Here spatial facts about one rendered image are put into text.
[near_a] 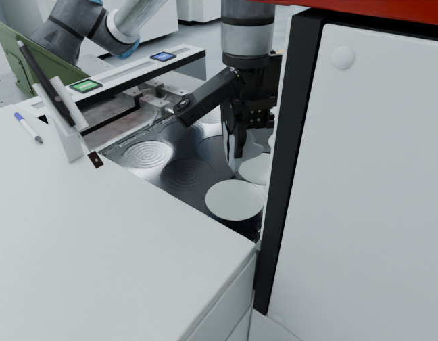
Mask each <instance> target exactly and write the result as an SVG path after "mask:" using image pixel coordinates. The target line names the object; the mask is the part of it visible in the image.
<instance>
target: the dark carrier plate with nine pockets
mask: <svg viewBox="0 0 438 341"><path fill-rule="evenodd" d="M220 114H221V111H220V105H219V106H217V107H216V108H214V109H213V110H212V111H210V112H209V113H207V114H206V115H205V116H203V117H202V118H200V119H199V120H198V121H197V122H195V123H193V124H192V125H191V126H189V127H188V128H184V127H183V126H182V125H181V124H180V123H179V121H177V119H176V117H174V118H172V119H170V120H168V121H166V122H165V123H163V124H161V125H160V126H158V127H156V128H154V129H152V130H150V131H149V132H147V133H146V134H144V135H141V136H140V137H138V138H136V139H135V140H133V141H131V142H130V143H127V144H126V145H124V146H122V147H120V148H119V149H117V150H115V151H113V152H112V153H110V154H108V155H106V156H104V157H105V158H107V159H109V160H111V161H112V162H114V163H116V164H118V165H119V166H121V167H123V168H125V169H126V170H128V171H130V172H132V173H133V174H135V175H137V176H138V177H140V178H142V179H144V180H146V181H147V182H149V183H151V184H152V185H154V186H156V187H158V188H160V189H161V190H163V191H165V192H166V193H168V194H170V195H171V196H174V197H175V198H177V199H179V200H181V201H182V202H184V203H186V204H188V205H189V206H191V207H193V208H195V209H196V210H198V211H200V212H202V213H204V214H205V215H207V216H209V217H210V218H212V219H214V220H215V221H218V222H219V223H221V224H223V225H224V226H226V227H228V228H229V229H232V230H233V231H235V232H237V233H238V234H240V235H248V234H252V233H253V232H254V230H255V229H257V228H258V227H259V226H260V224H261V223H262V217H263V211H264V204H263V207H262V209H261V210H260V211H259V213H257V214H256V215H254V216H253V217H251V218H248V219H244V220H240V221H232V220H227V219H223V218H220V217H218V216H216V215H215V214H214V213H212V212H211V211H210V210H209V208H208V207H207V205H206V203H205V196H206V193H207V192H208V190H209V189H210V188H211V187H212V186H213V185H215V184H217V183H219V182H221V181H225V180H241V181H246V182H248V183H250V184H252V185H255V186H256V187H257V188H258V189H259V190H260V191H261V193H262V195H263V198H264V202H265V196H266V185H259V184H255V183H252V182H250V181H248V180H246V179H244V178H243V177H242V176H241V175H240V174H239V172H238V171H237V172H233V171H232V169H231V168H230V166H229V165H228V163H227V161H226V154H225V150H224V141H223V138H222V127H221V118H220ZM246 131H251V132H252V134H253V135H254V136H255V143H256V144H260V145H262V146H263V148H264V150H263V152H262V153H265V154H271V149H272V148H271V147H270V145H269V143H268V140H269V138H270V136H271V135H273V132H274V128H271V129H267V128H262V129H246Z"/></svg>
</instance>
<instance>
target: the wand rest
mask: <svg viewBox="0 0 438 341"><path fill-rule="evenodd" d="M50 82H51V84H52V85H53V86H54V88H55V90H56V91H57V93H58V94H59V96H60V97H61V99H62V101H63V102H64V103H65V105H66V107H67V108H68V110H69V111H70V113H69V115H70V116H71V117H72V119H73V121H74V122H75V123H76V125H75V127H76V128H77V129H78V131H81V130H83V129H84V128H86V127H87V126H88V123H87V121H86V120H85V119H84V117H83V115H82V114H81V112H80V110H79V109H78V107H77V106H76V104H75V103H74V101H73V99H72V98H71V96H70V94H69V93H68V91H67V90H66V88H65V87H64V85H63V83H62V82H61V80H60V79H59V77H58V76H56V77H54V78H53V79H51V80H50ZM32 86H33V88H34V90H35V91H36V92H37V94H38V95H39V97H40V98H41V100H42V101H43V103H44V105H45V106H46V108H47V109H48V112H46V113H45V116H46V118H47V121H48V123H49V126H50V128H51V131H52V133H53V136H54V139H55V142H56V144H57V146H58V149H59V152H60V154H61V156H62V158H63V159H64V160H65V161H67V162H71V161H73V160H75V159H77V158H79V157H81V156H83V155H84V152H83V150H82V146H81V144H80V140H79V138H78V134H77V132H76V131H75V129H74V127H71V126H70V124H69V123H68V121H67V120H66V118H65V116H62V115H61V114H60V112H59V110H58V109H57V107H56V106H55V104H54V103H53V101H52V100H51V98H50V96H49V95H48V93H47V92H46V90H45V89H44V87H43V86H42V84H40V83H35V84H33V85H32Z"/></svg>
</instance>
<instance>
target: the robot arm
mask: <svg viewBox="0 0 438 341"><path fill-rule="evenodd" d="M167 1H168V0H126V1H125V2H124V3H123V4H122V6H121V7H120V8H119V9H114V10H112V11H111V12H109V11H107V10H106V9H105V8H103V1H102V0H57V2H56V4H55V6H54V8H53V9H52V11H51V13H50V15H49V17H48V18H47V21H46V22H45V23H44V24H43V25H41V26H40V27H39V28H38V29H36V30H35V31H34V32H33V33H32V34H31V36H30V39H32V40H33V41H35V42H37V43H38V44H39V45H42V46H43V47H45V48H46V49H48V50H49V51H52V52H53V53H55V54H57V55H58V56H60V57H61V58H64V59H65V60H67V61H69V62H71V63H72V64H74V65H75V66H76V65H77V63H78V59H79V55H80V46H81V44H82V42H83V40H84V38H85V37H86V38H88V39H89V40H91V41H92V42H94V43H95V44H97V45H98V46H100V47H102V48H103V49H105V50H106V51H108V52H109V53H111V55H113V56H115V57H117V58H119V59H121V60H124V59H126V58H128V57H129V56H130V55H132V53H133V52H134V51H135V49H136V48H137V47H138V45H139V43H140V40H141V36H140V29H142V27H144V25H146V23H147V22H148V21H149V20H150V19H151V18H152V17H153V16H154V15H155V14H156V13H157V12H158V11H159V10H160V9H161V8H162V6H163V5H164V4H165V3H166V2H167ZM275 11H276V5H273V4H268V3H259V2H254V1H245V0H221V50H223V52H222V63H223V64H225V65H227V67H226V68H225V69H223V70H221V71H220V72H219V73H218V74H216V75H215V76H213V77H212V78H211V79H210V80H208V81H207V82H205V83H204V84H202V86H200V87H198V88H197V89H196V90H194V91H193V92H192V93H190V94H189V95H188V96H186V97H185V98H184V99H182V100H180V101H179V102H178V103H177V104H176V105H174V106H173V112H174V115H175V117H176V119H177V121H179V123H180V124H181V125H182V126H183V127H184V128H188V127H189V126H191V125H192V124H193V123H195V122H197V121H198V120H199V119H200V118H202V117H203V116H205V115H206V114H207V113H209V112H210V111H212V110H213V109H214V108H216V107H217V106H219V105H220V111H221V114H220V118H221V127H222V138H223V141H224V150H225V154H226V161H227V163H228V165H229V166H230V168H231V169H232V171H233V172H237V171H238V169H239V167H240V165H241V163H243V162H245V161H247V160H250V159H252V158H255V157H257V156H259V155H261V154H262V152H263V150H264V148H263V146H262V145H260V144H256V143H255V142H256V138H255V136H254V135H253V134H252V132H251V131H246V129H262V128H267V129H271V128H274V123H275V121H270V120H274V116H275V114H273V113H272V112H271V111H270V109H273V107H276V106H277V101H278V88H279V81H280V75H281V63H282V56H283V55H281V54H280V53H278V54H276V52H275V50H273V49H272V44H273V36H274V23H275V21H274V19H275ZM231 67H233V68H235V69H234V70H233V69H232V68H231ZM235 71H236V72H237V73H236V72H235ZM238 75H239V77H238ZM269 121H270V122H269Z"/></svg>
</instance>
